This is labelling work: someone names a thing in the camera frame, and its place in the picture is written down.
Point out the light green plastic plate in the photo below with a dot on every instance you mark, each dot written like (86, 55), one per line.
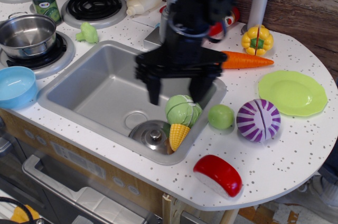
(293, 93)

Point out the stainless steel pot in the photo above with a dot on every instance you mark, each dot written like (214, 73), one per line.
(26, 36)

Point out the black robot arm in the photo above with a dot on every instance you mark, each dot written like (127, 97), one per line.
(212, 11)

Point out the toy ketchup bottle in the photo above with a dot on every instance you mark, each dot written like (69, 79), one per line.
(228, 20)

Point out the black stove burner front left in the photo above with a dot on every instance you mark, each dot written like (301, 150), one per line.
(48, 64)

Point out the light blue plastic bowl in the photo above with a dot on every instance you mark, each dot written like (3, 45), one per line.
(18, 87)

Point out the yellow toy corn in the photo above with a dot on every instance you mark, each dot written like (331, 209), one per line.
(178, 132)

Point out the yellow toy bell pepper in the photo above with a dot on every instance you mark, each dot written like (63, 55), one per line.
(257, 40)

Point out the green toy food can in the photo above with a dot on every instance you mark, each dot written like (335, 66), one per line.
(48, 8)

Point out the green toy apple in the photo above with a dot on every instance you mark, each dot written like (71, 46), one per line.
(220, 116)

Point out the silver toy faucet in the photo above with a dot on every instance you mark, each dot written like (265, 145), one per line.
(157, 37)

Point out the grey toy sink basin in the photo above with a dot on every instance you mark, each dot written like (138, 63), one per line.
(99, 91)

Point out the orange toy carrot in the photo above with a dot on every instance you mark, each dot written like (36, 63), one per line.
(237, 60)

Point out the grey oven door handle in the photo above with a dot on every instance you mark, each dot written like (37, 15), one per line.
(77, 200)

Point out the green toy cabbage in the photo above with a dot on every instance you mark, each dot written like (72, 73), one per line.
(181, 109)

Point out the steel pot lid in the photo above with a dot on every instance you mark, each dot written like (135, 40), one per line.
(154, 134)

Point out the yellow object bottom left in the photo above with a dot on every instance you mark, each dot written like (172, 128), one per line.
(20, 216)

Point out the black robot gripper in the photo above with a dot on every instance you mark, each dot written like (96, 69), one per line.
(181, 56)

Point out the green toy broccoli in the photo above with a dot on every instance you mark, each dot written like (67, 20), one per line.
(88, 33)

